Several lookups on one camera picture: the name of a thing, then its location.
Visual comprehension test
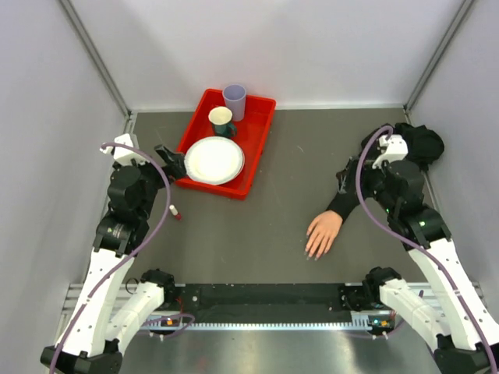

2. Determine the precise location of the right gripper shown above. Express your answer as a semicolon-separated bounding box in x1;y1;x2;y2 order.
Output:
337;156;398;214

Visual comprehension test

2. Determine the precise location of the white nail polish cap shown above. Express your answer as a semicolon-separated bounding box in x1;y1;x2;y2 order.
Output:
169;204;179;216

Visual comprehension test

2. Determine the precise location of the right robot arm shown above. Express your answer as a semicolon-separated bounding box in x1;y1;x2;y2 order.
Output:
337;157;498;373

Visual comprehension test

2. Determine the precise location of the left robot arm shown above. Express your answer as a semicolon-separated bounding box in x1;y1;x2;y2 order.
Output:
41;142;186;373

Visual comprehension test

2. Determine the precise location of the white paper plate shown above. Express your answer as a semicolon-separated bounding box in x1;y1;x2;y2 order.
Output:
184;136;245;185

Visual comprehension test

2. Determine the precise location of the green mug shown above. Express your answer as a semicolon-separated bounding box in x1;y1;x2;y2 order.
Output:
211;120;237;139

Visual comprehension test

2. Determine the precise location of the black sleeve cloth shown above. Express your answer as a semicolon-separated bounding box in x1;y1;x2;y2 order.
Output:
326;122;444;221

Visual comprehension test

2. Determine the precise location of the mannequin hand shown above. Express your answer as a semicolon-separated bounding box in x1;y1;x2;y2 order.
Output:
305;210;343;259

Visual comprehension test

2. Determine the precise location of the red plastic tray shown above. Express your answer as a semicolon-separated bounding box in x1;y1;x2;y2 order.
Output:
175;88;276;200

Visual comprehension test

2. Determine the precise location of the lavender plastic cup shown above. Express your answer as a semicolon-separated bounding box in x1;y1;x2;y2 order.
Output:
222;84;246;122

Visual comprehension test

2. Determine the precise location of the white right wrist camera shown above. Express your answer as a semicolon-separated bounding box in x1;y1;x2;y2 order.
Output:
372;135;409;169

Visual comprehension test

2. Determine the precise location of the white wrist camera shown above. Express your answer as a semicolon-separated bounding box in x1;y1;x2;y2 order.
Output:
101;133;146;166
372;135;409;169

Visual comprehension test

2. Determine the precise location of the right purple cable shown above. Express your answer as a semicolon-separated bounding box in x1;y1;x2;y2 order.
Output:
354;125;499;351

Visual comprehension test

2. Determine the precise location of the purple cable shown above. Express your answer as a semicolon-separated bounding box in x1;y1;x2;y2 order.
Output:
354;125;499;351
48;142;172;374

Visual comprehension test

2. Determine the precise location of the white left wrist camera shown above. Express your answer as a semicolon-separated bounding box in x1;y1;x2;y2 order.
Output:
101;133;146;166

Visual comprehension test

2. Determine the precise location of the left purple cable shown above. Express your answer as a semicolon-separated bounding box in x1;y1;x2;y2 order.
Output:
48;142;172;374

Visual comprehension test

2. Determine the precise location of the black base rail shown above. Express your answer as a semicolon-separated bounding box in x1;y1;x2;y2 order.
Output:
179;284;369;324

